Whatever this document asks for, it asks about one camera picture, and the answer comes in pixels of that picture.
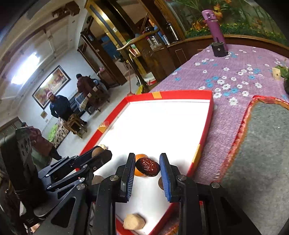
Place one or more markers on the framed wall painting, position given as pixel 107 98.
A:
pixel 50 87

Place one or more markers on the grey felt mat red trim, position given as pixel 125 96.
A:
pixel 266 146

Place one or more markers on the wooden stool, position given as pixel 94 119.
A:
pixel 75 125

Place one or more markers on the blue box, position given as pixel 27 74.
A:
pixel 163 38

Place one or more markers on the black mount block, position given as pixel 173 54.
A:
pixel 219 50

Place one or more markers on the curved wooden branch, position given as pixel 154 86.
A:
pixel 135 40

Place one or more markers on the broom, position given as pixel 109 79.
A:
pixel 130 79

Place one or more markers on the white bucket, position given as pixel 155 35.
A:
pixel 150 79

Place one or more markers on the purple floral tablecloth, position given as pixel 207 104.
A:
pixel 225 117

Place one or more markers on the beige lumpy fruit piece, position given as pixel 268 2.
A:
pixel 134 222

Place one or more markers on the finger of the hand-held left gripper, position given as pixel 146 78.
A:
pixel 88 174
pixel 106 156

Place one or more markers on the artificial flower display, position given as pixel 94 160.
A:
pixel 243 27

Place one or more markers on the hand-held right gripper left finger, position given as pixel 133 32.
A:
pixel 130 178

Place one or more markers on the wooden cabinet base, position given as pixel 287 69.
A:
pixel 180 52

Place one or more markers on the brown longan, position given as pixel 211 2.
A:
pixel 97 179
pixel 160 183
pixel 97 151

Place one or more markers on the steel vacuum flask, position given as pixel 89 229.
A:
pixel 172 31

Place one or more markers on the green bok choy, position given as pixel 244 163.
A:
pixel 286 74

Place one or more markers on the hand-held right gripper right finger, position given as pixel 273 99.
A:
pixel 166 178

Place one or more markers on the ceiling light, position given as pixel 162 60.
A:
pixel 24 67

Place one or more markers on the purple thermos bottle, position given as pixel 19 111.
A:
pixel 214 29

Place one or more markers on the dark red date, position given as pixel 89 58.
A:
pixel 148 167

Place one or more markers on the mandarin orange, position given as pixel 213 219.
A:
pixel 141 156

